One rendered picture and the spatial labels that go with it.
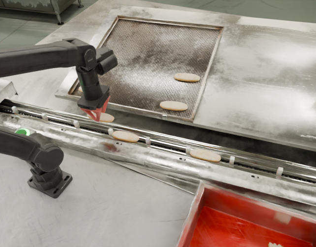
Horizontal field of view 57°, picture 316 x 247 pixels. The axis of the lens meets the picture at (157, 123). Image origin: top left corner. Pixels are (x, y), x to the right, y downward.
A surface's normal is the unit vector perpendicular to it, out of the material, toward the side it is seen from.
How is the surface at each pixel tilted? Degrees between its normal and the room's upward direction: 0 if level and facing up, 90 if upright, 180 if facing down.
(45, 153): 90
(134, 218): 0
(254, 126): 10
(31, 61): 87
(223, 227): 0
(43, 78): 0
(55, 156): 90
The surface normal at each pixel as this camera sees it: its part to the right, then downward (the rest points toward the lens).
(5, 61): 0.77, 0.38
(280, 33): -0.12, -0.57
